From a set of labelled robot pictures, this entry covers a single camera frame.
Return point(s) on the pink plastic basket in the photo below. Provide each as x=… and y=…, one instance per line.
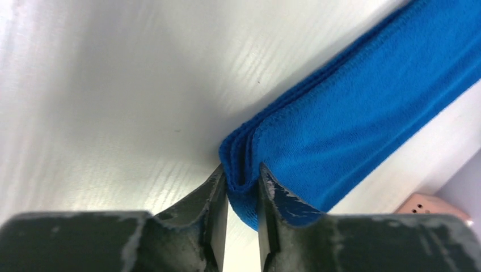
x=418, y=203

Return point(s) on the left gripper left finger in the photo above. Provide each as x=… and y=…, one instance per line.
x=193, y=230

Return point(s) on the blue towel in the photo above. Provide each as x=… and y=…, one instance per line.
x=323, y=136

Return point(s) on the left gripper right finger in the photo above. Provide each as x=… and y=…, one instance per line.
x=293, y=235

